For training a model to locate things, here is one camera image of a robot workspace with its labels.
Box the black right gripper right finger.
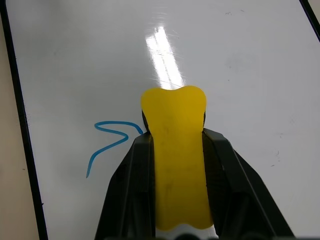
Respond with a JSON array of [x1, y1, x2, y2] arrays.
[[201, 127, 296, 240]]

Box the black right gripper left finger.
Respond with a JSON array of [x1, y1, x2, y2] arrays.
[[94, 130, 157, 240]]

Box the yellow whiteboard eraser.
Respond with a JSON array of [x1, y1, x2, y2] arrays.
[[140, 85, 215, 231]]

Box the black-framed whiteboard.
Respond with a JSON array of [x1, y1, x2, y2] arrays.
[[0, 0, 320, 240]]

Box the blue marker drawing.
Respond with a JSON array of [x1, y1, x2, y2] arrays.
[[85, 120, 144, 179]]

